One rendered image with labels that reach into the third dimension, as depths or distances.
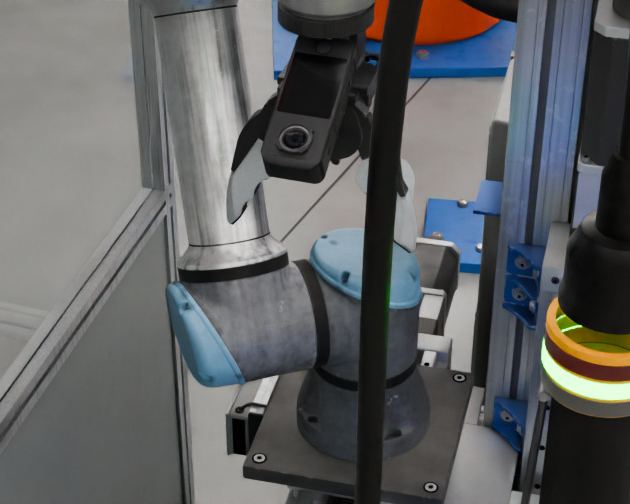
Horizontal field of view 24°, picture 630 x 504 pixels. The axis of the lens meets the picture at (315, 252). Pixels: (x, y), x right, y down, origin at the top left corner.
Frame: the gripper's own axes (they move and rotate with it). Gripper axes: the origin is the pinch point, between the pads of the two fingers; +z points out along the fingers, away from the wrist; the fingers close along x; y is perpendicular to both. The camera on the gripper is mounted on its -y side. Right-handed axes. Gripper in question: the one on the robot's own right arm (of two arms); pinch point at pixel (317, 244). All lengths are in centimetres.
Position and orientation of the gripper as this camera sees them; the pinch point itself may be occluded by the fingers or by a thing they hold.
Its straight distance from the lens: 115.8
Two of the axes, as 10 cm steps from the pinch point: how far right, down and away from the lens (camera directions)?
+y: 2.8, -5.4, 8.0
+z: 0.0, 8.3, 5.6
